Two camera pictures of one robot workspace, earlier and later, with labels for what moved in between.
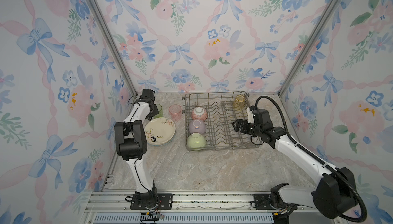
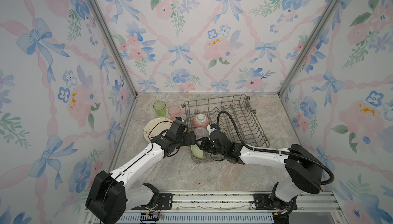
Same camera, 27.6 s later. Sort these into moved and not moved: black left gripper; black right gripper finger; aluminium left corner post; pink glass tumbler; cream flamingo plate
Moved: black right gripper finger; black left gripper
Not moved: cream flamingo plate; aluminium left corner post; pink glass tumbler
